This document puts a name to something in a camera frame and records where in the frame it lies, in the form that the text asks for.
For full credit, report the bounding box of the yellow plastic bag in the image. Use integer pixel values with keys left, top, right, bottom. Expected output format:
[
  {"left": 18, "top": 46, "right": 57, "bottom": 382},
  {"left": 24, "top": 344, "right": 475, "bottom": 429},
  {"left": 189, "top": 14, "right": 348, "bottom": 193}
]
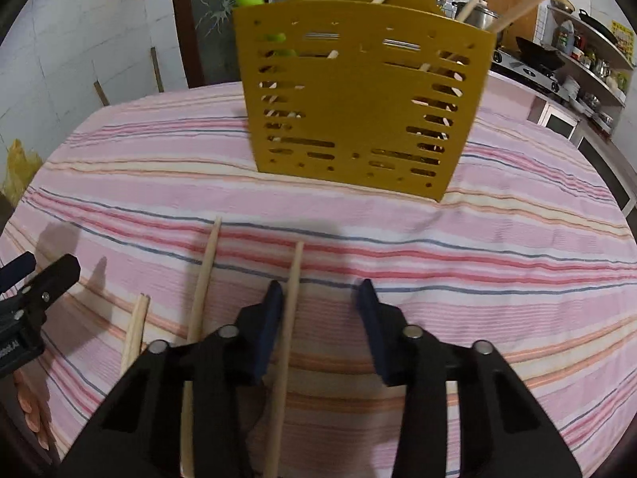
[{"left": 1, "top": 139, "right": 43, "bottom": 207}]

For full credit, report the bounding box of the pink striped tablecloth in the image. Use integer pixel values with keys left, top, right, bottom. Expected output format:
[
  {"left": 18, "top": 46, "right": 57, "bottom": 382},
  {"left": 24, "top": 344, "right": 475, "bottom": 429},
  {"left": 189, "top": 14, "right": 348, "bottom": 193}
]
[{"left": 1, "top": 83, "right": 636, "bottom": 477}]

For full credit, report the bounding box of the dark wooden glass door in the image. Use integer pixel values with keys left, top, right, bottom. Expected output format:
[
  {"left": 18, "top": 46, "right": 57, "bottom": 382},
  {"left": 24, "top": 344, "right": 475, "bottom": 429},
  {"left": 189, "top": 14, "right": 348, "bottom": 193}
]
[{"left": 173, "top": 0, "right": 241, "bottom": 88}]

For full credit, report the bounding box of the gas stove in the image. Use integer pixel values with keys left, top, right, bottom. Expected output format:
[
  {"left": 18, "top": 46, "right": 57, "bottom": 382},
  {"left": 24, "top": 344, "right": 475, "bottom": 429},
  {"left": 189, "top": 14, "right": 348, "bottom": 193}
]
[{"left": 491, "top": 50, "right": 569, "bottom": 102}]

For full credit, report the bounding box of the yellow perforated utensil holder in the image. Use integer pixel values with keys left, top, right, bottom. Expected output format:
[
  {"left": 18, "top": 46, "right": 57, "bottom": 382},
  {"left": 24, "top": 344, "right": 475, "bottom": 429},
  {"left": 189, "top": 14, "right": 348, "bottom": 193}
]
[{"left": 233, "top": 0, "right": 496, "bottom": 200}]

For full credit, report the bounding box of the black wok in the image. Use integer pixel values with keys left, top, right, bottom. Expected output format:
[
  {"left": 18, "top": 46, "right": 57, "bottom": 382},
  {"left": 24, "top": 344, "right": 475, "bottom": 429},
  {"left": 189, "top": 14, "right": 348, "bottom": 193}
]
[{"left": 516, "top": 37, "right": 565, "bottom": 72}]

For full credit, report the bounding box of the steel cooking pot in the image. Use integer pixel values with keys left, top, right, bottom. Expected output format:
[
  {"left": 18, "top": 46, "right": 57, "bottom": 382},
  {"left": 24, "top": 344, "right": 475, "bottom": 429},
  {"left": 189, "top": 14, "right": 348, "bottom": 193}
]
[{"left": 464, "top": 0, "right": 499, "bottom": 30}]

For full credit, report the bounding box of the rectangular wooden cutting board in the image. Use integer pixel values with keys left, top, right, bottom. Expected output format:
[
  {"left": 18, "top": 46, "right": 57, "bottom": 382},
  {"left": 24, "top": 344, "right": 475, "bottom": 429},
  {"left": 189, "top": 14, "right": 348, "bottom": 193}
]
[{"left": 486, "top": 0, "right": 538, "bottom": 53}]

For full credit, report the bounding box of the corner wall shelf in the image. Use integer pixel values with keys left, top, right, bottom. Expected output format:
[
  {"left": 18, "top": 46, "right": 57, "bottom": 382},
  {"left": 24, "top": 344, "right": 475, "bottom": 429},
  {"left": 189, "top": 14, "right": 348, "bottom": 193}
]
[{"left": 542, "top": 4, "right": 636, "bottom": 137}]

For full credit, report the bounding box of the yellow wall sticker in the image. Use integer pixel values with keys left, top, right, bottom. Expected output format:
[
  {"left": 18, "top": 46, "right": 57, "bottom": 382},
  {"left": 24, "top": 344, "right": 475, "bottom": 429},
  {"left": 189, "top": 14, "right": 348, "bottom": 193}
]
[{"left": 611, "top": 21, "right": 636, "bottom": 65}]

